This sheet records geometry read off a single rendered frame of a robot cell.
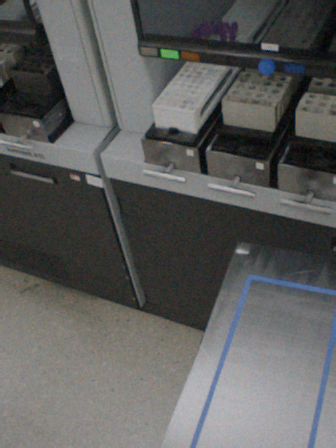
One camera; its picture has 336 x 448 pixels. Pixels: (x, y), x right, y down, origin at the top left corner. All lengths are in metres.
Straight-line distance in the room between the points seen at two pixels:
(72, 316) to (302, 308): 1.22
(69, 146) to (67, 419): 0.82
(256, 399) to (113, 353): 1.10
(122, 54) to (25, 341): 1.08
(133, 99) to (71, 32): 0.19
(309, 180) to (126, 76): 0.46
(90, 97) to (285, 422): 0.88
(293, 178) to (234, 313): 0.36
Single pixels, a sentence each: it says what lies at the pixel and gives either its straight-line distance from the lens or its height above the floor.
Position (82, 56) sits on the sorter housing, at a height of 0.93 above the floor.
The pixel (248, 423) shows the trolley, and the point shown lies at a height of 0.82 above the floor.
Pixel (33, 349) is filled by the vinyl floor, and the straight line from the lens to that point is 1.94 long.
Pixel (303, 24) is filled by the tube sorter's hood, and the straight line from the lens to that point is 1.03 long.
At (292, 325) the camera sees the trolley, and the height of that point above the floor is 0.82.
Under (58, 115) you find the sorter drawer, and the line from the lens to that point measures 1.42.
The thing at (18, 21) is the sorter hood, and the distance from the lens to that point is 1.35.
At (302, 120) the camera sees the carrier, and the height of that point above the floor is 0.86.
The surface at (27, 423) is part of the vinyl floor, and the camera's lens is 1.81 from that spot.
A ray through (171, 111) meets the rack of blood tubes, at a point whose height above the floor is 0.86.
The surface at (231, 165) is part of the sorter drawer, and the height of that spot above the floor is 0.78.
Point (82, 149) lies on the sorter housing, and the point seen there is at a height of 0.73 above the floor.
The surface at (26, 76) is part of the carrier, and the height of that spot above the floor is 0.87.
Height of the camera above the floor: 1.53
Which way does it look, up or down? 45 degrees down
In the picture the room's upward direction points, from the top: 12 degrees counter-clockwise
